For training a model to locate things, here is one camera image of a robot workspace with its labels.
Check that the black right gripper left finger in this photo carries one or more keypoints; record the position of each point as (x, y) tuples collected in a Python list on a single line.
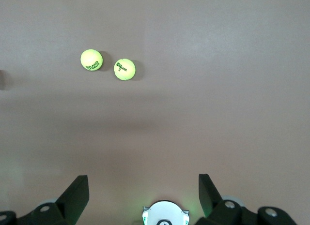
[(70, 200)]

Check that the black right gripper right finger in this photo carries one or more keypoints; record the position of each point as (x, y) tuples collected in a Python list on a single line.
[(225, 215)]

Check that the yellow Wilson tennis ball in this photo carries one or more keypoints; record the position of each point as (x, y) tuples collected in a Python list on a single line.
[(124, 73), (90, 56)]

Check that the brown table mat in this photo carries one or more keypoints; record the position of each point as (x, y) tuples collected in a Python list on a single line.
[(193, 113)]

